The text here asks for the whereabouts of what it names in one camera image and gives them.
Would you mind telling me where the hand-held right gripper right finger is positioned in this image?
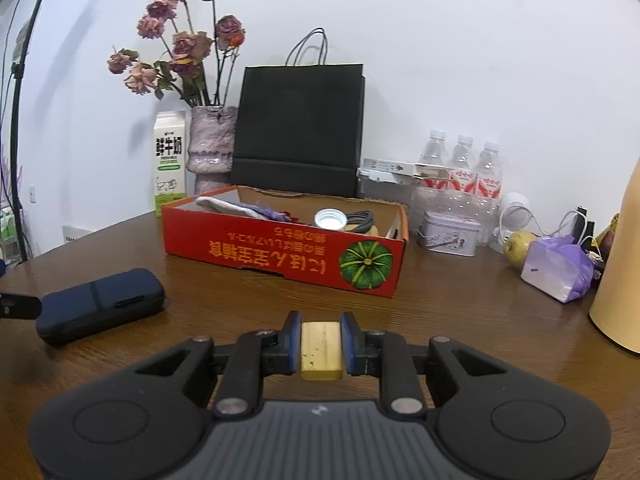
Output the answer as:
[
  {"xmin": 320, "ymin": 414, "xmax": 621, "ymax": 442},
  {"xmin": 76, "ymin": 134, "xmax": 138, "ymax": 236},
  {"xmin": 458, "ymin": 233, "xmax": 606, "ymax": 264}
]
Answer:
[{"xmin": 340, "ymin": 311, "xmax": 507, "ymax": 420}]

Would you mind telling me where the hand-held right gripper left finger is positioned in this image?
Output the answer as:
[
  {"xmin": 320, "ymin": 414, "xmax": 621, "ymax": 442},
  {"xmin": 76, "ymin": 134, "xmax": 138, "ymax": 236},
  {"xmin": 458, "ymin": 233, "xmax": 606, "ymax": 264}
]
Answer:
[{"xmin": 132, "ymin": 311, "xmax": 303, "ymax": 420}]

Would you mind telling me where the yellow wooden block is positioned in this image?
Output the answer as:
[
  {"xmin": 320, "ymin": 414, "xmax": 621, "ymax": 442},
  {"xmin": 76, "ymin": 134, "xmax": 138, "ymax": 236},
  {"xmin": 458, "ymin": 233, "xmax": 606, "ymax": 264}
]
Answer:
[{"xmin": 299, "ymin": 321, "xmax": 345, "ymax": 382}]

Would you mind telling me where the dark blue zip case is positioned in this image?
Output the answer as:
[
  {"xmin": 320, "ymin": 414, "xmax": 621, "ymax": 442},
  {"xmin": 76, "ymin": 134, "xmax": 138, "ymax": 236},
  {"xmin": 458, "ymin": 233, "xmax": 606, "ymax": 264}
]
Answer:
[{"xmin": 35, "ymin": 267, "xmax": 166, "ymax": 346}]

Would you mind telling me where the red cardboard box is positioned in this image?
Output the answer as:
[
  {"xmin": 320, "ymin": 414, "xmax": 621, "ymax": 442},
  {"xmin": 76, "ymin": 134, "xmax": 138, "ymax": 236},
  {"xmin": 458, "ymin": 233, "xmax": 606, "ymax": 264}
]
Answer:
[{"xmin": 160, "ymin": 184, "xmax": 410, "ymax": 300}]

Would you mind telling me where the grey braided cable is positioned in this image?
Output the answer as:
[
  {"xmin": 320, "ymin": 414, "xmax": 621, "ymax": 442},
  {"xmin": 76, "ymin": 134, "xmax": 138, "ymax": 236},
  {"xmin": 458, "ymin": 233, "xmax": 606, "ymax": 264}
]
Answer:
[{"xmin": 342, "ymin": 209, "xmax": 377, "ymax": 231}]

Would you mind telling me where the purple fabric pouch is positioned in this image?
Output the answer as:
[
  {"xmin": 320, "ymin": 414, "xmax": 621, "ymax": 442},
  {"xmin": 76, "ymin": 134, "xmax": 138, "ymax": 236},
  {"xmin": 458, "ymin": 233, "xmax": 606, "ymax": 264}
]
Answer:
[{"xmin": 242, "ymin": 199, "xmax": 291, "ymax": 224}]

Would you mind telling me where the white cloth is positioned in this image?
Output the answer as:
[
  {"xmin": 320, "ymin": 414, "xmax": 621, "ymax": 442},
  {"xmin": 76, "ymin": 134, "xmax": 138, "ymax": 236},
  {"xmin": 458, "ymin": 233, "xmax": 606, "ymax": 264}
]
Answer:
[{"xmin": 194, "ymin": 195, "xmax": 264, "ymax": 220}]

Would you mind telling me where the small silver tin box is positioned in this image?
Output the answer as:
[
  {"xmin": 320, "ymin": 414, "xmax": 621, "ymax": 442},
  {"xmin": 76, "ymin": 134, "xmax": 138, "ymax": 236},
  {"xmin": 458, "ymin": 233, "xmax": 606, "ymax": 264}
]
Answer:
[{"xmin": 417, "ymin": 209, "xmax": 482, "ymax": 258}]

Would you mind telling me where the translucent plastic container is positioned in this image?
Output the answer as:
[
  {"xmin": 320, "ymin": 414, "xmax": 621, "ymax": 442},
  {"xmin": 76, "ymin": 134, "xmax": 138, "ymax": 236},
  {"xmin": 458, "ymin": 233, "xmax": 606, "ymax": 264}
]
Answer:
[{"xmin": 357, "ymin": 180, "xmax": 419, "ymax": 209}]

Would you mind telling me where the yellow green pear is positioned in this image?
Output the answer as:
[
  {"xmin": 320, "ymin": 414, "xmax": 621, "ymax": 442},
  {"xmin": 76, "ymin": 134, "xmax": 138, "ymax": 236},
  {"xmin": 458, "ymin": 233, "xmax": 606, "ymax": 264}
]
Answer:
[{"xmin": 502, "ymin": 229, "xmax": 539, "ymax": 267}]

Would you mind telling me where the white green milk carton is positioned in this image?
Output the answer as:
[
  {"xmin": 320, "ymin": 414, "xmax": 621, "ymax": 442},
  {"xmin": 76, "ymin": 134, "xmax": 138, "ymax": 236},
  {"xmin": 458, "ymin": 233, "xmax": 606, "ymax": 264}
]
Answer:
[{"xmin": 152, "ymin": 110, "xmax": 190, "ymax": 217}]

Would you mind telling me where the black light stand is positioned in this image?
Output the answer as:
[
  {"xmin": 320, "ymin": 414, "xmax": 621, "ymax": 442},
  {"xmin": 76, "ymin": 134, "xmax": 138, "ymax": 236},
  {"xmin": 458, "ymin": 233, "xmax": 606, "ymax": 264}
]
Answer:
[{"xmin": 9, "ymin": 0, "xmax": 56, "ymax": 264}]

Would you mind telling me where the clear water bottle red label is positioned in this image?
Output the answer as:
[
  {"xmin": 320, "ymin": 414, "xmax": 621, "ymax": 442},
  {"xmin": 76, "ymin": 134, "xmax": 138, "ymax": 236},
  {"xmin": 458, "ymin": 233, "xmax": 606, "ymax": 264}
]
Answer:
[
  {"xmin": 472, "ymin": 141, "xmax": 503, "ymax": 247},
  {"xmin": 414, "ymin": 129, "xmax": 450, "ymax": 221},
  {"xmin": 446, "ymin": 134, "xmax": 476, "ymax": 221}
]

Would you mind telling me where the small white desk fan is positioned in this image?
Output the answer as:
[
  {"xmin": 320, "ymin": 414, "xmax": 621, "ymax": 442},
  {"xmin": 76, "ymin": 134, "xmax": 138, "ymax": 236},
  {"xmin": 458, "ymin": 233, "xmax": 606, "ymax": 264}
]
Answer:
[{"xmin": 488, "ymin": 192, "xmax": 533, "ymax": 254}]

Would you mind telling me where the black paper bag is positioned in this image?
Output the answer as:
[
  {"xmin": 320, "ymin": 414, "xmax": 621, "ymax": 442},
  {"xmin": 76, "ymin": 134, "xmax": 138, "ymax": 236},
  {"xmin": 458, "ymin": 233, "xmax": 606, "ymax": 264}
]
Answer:
[{"xmin": 229, "ymin": 28, "xmax": 366, "ymax": 200}]

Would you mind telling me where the purple plastic bag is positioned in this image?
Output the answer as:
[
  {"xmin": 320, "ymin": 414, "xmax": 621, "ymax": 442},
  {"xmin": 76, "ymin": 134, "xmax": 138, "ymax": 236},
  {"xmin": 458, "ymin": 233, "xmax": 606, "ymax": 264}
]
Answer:
[{"xmin": 519, "ymin": 234, "xmax": 596, "ymax": 305}]

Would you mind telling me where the pink mottled ceramic vase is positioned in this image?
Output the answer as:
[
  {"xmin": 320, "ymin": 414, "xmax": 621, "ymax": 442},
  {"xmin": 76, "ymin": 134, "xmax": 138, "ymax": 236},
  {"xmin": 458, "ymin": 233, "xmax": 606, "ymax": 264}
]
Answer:
[{"xmin": 185, "ymin": 105, "xmax": 240, "ymax": 196}]

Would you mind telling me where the black charger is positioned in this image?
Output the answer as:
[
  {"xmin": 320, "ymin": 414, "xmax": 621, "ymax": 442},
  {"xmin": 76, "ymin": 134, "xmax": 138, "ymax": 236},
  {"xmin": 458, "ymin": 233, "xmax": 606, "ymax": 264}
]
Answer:
[{"xmin": 574, "ymin": 205, "xmax": 596, "ymax": 251}]

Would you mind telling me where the yellow thermos jug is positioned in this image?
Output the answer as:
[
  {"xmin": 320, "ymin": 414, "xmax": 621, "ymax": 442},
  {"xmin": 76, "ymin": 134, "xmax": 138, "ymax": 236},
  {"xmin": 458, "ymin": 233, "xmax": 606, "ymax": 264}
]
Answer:
[{"xmin": 588, "ymin": 157, "xmax": 640, "ymax": 354}]

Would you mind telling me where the yellow dark snack bag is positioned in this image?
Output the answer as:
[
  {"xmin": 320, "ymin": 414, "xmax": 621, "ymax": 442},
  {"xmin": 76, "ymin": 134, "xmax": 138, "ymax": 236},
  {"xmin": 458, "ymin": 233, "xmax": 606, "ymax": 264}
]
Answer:
[{"xmin": 592, "ymin": 212, "xmax": 621, "ymax": 286}]

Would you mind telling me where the dried pink rose bouquet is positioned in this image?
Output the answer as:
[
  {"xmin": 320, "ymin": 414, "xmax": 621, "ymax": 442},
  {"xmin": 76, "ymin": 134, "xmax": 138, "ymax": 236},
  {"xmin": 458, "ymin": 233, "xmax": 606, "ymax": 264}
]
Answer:
[{"xmin": 106, "ymin": 0, "xmax": 246, "ymax": 109}]

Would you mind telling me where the grey wall poster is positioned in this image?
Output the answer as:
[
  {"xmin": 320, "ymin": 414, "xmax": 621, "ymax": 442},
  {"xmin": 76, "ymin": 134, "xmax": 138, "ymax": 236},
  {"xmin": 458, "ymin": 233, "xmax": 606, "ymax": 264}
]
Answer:
[{"xmin": 15, "ymin": 20, "xmax": 32, "ymax": 61}]

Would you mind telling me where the white charging cable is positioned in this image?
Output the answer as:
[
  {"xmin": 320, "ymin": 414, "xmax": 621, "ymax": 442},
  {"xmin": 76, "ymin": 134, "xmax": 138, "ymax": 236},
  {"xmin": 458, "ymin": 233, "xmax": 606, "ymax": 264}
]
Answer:
[{"xmin": 529, "ymin": 209, "xmax": 596, "ymax": 251}]

